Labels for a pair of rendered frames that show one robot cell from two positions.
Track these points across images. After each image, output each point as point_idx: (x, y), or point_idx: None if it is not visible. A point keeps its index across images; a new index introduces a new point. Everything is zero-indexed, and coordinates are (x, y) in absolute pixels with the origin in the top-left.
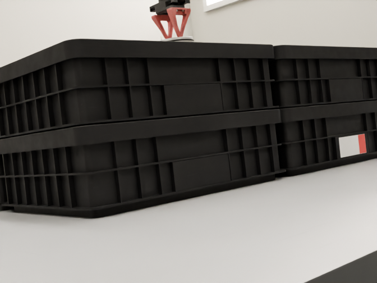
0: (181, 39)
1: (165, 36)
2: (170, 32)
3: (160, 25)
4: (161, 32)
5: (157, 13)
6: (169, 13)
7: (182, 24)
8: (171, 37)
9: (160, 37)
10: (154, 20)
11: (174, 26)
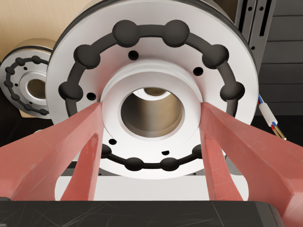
0: (46, 70)
1: (207, 109)
2: (206, 165)
3: (232, 143)
4: (234, 117)
5: (233, 202)
6: (18, 161)
7: (73, 183)
8: (66, 37)
9: (280, 131)
10: (301, 157)
11: (72, 119)
